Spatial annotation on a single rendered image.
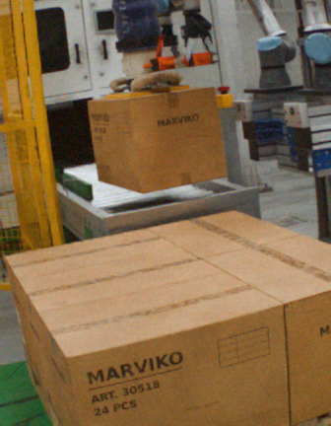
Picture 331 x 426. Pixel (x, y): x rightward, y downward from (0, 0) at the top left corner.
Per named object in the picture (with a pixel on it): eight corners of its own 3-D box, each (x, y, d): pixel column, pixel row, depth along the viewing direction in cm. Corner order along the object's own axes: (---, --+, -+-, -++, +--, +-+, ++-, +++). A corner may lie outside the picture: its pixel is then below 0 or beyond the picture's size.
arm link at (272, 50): (255, 67, 323) (250, 37, 320) (267, 65, 334) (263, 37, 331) (279, 65, 316) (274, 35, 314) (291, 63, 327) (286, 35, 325)
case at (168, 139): (98, 180, 364) (87, 101, 357) (172, 166, 379) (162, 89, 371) (142, 194, 310) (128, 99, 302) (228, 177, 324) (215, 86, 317)
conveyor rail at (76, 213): (27, 194, 526) (23, 168, 523) (33, 192, 528) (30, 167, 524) (109, 263, 311) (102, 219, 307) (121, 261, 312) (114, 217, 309)
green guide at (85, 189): (28, 173, 524) (26, 161, 523) (41, 170, 528) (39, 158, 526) (74, 203, 375) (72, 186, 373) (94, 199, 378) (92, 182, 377)
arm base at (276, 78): (282, 85, 336) (279, 64, 334) (297, 85, 322) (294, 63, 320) (253, 88, 331) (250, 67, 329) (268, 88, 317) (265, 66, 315)
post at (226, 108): (237, 280, 399) (216, 95, 380) (248, 277, 401) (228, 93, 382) (242, 283, 392) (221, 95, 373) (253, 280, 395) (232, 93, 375)
